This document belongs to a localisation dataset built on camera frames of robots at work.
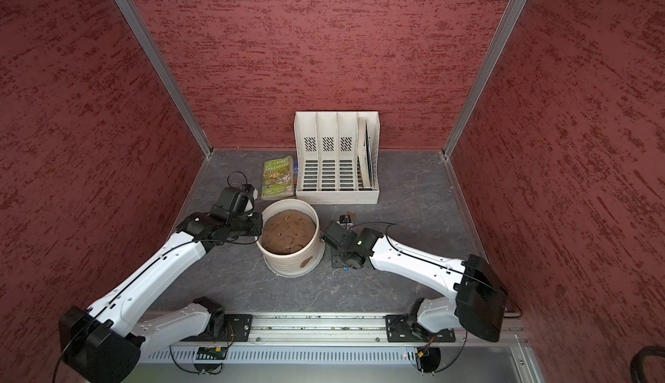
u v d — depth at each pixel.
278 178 1.06
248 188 0.71
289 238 0.81
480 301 0.41
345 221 0.74
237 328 0.73
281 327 0.76
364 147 0.90
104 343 0.37
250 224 0.70
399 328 0.74
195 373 0.67
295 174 1.09
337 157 1.18
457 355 0.70
